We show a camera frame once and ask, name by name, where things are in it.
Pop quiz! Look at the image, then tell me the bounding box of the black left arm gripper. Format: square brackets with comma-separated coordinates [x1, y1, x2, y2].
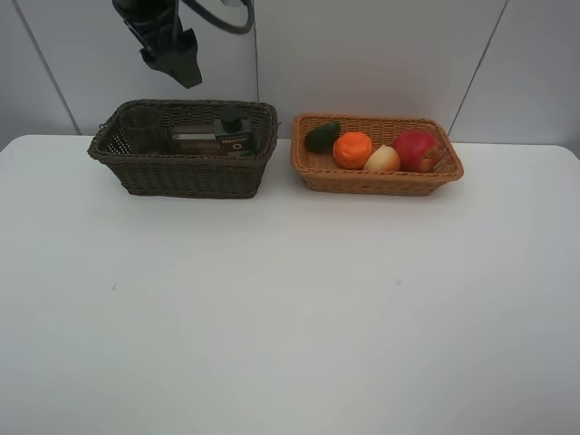
[112, 0, 202, 89]

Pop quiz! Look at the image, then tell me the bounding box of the purple transparent cup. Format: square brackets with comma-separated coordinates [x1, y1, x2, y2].
[120, 105, 165, 154]

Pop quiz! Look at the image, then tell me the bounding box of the brown transparent cup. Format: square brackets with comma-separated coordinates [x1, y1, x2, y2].
[170, 125, 220, 156]

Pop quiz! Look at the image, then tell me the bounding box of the black rectangular bottle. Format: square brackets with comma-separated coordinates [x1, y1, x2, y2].
[214, 105, 255, 157]

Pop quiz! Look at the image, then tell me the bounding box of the avocado half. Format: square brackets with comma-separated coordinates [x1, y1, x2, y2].
[304, 121, 342, 154]

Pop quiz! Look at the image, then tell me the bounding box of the orange mandarin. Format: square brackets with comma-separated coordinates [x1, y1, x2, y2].
[333, 131, 372, 170]

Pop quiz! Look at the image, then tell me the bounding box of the round bread bun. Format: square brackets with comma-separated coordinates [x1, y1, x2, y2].
[363, 146, 401, 173]

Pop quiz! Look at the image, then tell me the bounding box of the red apple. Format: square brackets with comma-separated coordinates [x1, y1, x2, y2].
[393, 130, 440, 173]

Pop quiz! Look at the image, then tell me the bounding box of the dark brown wicker basket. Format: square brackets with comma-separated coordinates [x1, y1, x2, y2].
[88, 99, 278, 199]

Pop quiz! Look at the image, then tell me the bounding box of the tan wicker basket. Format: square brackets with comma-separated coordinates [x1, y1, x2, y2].
[291, 113, 464, 197]

